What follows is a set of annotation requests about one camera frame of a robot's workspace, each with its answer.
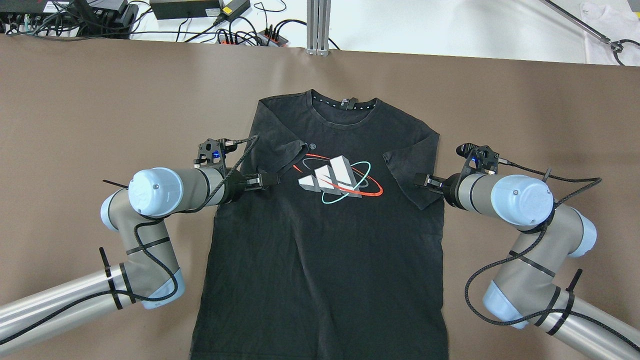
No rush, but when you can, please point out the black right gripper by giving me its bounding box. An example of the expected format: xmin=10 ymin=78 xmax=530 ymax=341
xmin=413 ymin=173 xmax=462 ymax=208

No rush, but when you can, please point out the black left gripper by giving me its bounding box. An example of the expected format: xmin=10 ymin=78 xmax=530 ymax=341
xmin=222 ymin=172 xmax=281 ymax=203

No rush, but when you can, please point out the black printed t-shirt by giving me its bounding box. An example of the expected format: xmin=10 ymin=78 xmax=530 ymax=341
xmin=189 ymin=89 xmax=450 ymax=360

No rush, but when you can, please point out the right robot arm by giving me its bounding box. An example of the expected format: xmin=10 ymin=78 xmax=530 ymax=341
xmin=414 ymin=170 xmax=639 ymax=360

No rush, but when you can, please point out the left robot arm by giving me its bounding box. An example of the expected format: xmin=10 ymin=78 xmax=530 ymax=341
xmin=1 ymin=166 xmax=279 ymax=356

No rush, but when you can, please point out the black power adapter brick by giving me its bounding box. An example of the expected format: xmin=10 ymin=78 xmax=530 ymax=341
xmin=149 ymin=0 xmax=223 ymax=20

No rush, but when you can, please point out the metal rod with hook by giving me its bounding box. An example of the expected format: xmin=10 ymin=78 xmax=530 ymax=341
xmin=540 ymin=0 xmax=624 ymax=54

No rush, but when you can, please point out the white cloth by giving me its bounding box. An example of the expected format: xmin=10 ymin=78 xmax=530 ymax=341
xmin=579 ymin=1 xmax=640 ymax=66

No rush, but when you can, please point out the black mini computer red logo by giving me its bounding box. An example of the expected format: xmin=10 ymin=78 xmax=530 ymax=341
xmin=0 ymin=0 xmax=144 ymax=39

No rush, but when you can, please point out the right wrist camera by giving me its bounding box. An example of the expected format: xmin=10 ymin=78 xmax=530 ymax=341
xmin=455 ymin=143 xmax=500 ymax=176

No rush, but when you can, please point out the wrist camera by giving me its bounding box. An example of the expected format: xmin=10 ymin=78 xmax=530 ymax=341
xmin=455 ymin=143 xmax=500 ymax=176
xmin=193 ymin=137 xmax=240 ymax=168

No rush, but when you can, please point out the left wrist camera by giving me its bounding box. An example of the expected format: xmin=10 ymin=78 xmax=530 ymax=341
xmin=193 ymin=137 xmax=240 ymax=168

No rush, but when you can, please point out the aluminium vertical post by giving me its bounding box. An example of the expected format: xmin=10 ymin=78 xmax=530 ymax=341
xmin=305 ymin=0 xmax=331 ymax=57

